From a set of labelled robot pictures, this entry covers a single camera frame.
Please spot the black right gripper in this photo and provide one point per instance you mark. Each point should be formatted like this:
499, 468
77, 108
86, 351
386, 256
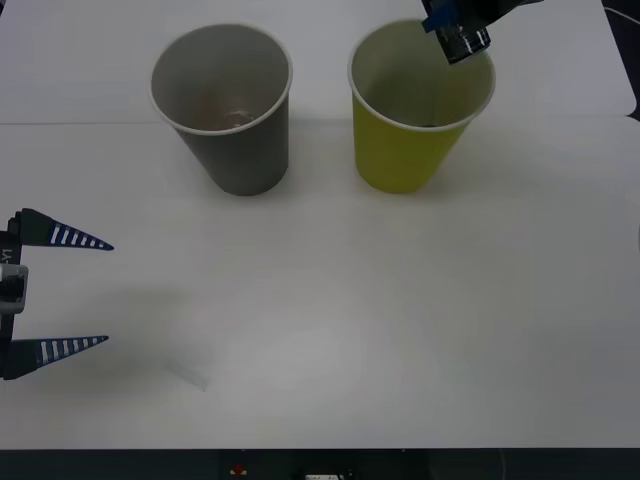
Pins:
500, 9

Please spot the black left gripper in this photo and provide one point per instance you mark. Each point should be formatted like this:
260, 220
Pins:
12, 252

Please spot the black drink can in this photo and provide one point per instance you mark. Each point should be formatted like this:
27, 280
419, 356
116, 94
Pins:
466, 44

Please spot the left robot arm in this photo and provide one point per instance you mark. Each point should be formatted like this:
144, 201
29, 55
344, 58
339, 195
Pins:
12, 287

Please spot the yellow-green plastic bin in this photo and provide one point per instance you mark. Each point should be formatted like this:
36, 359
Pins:
400, 150

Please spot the grey plastic bin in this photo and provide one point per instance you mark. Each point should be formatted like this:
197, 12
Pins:
240, 150

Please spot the black robot torso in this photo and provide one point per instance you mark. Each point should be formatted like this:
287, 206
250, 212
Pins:
320, 465

